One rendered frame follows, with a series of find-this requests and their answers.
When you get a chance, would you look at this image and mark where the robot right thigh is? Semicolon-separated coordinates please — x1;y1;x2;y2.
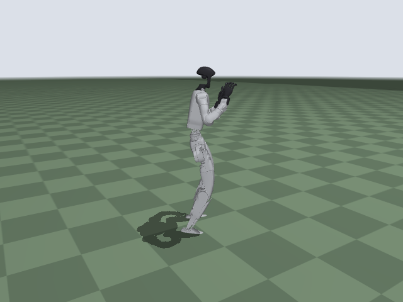
193;145;215;201

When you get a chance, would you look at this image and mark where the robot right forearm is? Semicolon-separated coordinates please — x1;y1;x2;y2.
205;98;228;123

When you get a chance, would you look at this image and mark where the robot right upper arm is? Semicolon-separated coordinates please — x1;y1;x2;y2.
196;92;213;126

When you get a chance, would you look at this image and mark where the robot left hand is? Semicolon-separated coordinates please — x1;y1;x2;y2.
214;91;223;108

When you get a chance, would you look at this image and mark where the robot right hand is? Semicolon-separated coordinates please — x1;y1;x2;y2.
221;82;237;105

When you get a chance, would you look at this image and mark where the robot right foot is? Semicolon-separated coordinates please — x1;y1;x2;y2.
181;227;203;234

